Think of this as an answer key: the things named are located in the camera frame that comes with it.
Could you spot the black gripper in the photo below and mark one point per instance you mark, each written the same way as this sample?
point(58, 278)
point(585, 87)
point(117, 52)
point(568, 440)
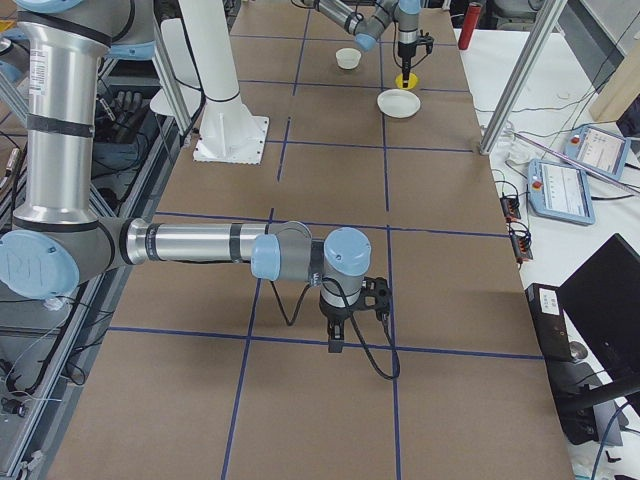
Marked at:
point(335, 314)
point(405, 52)

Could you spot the yellow lemon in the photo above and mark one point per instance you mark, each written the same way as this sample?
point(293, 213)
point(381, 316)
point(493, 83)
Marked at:
point(408, 83)

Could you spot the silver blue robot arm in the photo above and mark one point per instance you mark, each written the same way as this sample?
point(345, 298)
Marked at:
point(404, 15)
point(57, 242)

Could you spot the white round plate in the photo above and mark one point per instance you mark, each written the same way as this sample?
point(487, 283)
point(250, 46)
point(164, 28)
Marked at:
point(398, 103)

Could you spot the white small bowl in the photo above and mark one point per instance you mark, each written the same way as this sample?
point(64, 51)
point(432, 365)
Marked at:
point(348, 58)

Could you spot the red cylinder tube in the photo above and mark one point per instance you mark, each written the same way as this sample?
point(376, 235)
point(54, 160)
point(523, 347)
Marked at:
point(470, 22)

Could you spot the orange black connector module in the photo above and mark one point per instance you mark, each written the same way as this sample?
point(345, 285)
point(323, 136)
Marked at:
point(510, 205)

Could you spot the near blue teach pendant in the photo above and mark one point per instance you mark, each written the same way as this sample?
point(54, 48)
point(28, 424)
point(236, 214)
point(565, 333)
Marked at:
point(560, 192)

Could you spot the blue teach pendant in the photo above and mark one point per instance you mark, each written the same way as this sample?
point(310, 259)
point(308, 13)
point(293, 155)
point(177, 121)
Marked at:
point(560, 192)
point(602, 150)

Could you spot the black box device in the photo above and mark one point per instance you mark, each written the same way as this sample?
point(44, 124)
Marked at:
point(549, 322)

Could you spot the wooden board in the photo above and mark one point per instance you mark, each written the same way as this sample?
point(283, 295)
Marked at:
point(621, 90)

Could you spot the far blue teach pendant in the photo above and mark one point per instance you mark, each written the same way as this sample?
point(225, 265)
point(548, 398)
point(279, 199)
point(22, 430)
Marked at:
point(602, 150)

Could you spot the black laptop computer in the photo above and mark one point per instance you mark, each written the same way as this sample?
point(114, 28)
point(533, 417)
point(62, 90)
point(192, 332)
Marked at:
point(601, 299)

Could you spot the aluminium frame post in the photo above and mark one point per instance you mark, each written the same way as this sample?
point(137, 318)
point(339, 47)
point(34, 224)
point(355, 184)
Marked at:
point(537, 38)

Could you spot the white pedestal column base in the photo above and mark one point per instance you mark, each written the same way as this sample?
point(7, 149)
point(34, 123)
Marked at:
point(228, 131)

